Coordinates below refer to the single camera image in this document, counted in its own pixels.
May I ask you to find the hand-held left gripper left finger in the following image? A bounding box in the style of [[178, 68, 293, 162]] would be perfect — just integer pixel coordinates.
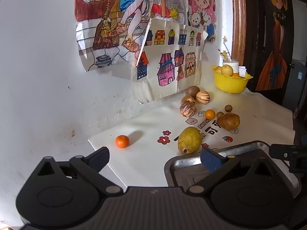
[[23, 147, 124, 195]]

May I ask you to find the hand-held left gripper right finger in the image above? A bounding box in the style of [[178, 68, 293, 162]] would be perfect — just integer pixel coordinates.
[[186, 147, 280, 196]]

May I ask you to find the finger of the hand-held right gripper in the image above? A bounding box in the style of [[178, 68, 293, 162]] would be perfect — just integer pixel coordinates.
[[269, 144, 307, 173]]

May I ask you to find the metal tray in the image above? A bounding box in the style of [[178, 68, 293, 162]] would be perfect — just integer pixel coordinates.
[[164, 141, 301, 190]]

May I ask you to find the kiwi with orange sticker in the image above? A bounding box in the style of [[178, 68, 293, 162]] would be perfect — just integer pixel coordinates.
[[185, 86, 200, 99]]

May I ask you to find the mandarin orange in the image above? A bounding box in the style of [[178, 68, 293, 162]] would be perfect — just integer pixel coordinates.
[[115, 135, 130, 149]]

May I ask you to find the green yellow mango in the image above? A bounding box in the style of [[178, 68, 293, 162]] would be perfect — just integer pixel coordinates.
[[177, 126, 202, 155]]

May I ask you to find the striped pepino melon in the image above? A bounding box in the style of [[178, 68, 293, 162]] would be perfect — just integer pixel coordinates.
[[180, 102, 197, 117], [196, 90, 211, 104]]

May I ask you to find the brown onion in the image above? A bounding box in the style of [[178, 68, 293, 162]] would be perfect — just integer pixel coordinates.
[[181, 96, 196, 106]]

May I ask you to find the grey appliance with blue label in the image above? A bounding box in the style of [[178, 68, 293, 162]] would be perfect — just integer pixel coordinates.
[[283, 59, 307, 115]]

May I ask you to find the yellow plastic bowl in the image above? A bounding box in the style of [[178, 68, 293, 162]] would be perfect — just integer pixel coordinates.
[[211, 65, 253, 94]]

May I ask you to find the large yellow pear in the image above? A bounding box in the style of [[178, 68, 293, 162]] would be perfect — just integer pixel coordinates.
[[221, 65, 234, 76]]

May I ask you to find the dark orange dress poster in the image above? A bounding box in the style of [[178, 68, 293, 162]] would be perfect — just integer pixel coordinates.
[[255, 0, 294, 91]]

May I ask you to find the yellow flower twig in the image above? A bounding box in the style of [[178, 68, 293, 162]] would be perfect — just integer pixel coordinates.
[[218, 36, 233, 60]]

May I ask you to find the coloured figure drawing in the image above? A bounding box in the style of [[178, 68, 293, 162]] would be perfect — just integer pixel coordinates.
[[75, 0, 187, 72]]

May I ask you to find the brown wooden door frame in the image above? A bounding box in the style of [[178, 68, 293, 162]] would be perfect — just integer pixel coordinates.
[[230, 0, 247, 67]]

